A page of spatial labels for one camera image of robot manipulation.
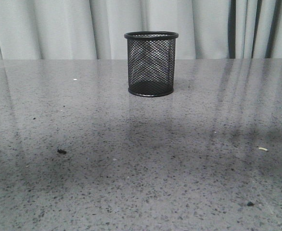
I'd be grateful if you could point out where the black debris crumb left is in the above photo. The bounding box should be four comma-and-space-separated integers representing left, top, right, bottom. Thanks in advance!
57, 149, 67, 154

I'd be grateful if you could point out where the black mesh pen cup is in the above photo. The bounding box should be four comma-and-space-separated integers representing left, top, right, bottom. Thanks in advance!
124, 31, 179, 97

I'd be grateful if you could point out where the grey pleated curtain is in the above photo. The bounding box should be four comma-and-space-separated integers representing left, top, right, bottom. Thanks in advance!
0, 0, 282, 60

